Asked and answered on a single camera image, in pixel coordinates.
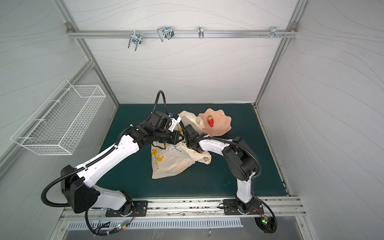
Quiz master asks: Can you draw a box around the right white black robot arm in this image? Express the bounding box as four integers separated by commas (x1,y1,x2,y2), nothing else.
181,125,278,234

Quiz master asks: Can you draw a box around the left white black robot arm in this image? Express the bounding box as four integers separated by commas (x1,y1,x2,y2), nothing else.
41,110,184,217

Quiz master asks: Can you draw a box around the pink scalloped fruit bowl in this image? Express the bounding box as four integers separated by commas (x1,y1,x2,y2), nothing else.
198,109,232,137

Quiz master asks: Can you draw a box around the aluminium top crossbar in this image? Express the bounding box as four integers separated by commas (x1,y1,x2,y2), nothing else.
67,29,299,39

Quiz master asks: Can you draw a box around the metal hook clamp middle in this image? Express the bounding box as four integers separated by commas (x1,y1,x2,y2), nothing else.
157,26,175,42

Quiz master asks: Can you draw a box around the white wire basket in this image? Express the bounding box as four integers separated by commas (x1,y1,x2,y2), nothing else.
11,80,106,156

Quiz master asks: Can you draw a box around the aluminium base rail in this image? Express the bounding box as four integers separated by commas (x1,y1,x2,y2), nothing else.
59,196,307,220

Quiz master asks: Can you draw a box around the cream banana-print plastic bag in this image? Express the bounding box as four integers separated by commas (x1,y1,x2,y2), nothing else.
150,110,212,180

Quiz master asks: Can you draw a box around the red strawberry top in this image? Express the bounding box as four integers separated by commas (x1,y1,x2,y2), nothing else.
207,115,214,128

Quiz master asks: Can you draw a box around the metal hook clamp small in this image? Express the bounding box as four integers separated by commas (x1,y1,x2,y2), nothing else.
198,27,204,39

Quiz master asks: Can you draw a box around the metal bracket clamp right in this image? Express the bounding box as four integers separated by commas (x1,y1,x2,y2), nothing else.
260,27,287,39

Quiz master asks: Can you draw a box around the metal hook clamp left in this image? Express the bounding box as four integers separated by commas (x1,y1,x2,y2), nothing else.
128,33,142,51

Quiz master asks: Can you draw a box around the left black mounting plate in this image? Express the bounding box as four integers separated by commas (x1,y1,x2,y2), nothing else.
106,201,149,218

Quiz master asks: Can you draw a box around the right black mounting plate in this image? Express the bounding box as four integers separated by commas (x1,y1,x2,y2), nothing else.
218,198,264,216

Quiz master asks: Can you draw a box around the white slotted cable duct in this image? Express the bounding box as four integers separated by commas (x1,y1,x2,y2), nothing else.
67,218,244,231

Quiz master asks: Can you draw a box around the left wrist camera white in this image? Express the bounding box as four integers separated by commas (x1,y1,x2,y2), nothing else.
168,113,181,132

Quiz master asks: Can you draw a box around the left black base cable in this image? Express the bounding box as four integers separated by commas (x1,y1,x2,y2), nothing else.
83,208,137,237

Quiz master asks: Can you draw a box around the black mounting plate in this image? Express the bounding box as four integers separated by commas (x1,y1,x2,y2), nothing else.
106,201,149,218
218,198,264,216

